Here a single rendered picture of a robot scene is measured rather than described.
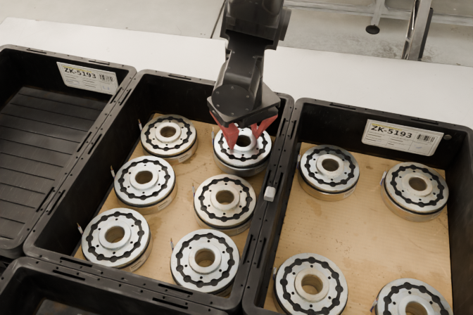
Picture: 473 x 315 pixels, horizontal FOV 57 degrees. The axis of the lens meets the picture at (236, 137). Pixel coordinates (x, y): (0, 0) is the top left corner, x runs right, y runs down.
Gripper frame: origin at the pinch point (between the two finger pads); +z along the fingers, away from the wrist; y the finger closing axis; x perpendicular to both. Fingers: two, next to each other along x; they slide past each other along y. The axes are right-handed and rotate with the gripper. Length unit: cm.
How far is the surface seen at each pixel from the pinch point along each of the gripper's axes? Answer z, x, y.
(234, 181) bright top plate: 3.3, -5.2, -4.7
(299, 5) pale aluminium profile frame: 73, 134, 117
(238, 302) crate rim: -3.2, -25.9, -15.8
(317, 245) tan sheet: 6.4, -20.5, 1.8
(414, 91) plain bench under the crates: 18, 8, 56
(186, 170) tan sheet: 6.2, 3.3, -9.8
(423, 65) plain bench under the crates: 18, 14, 66
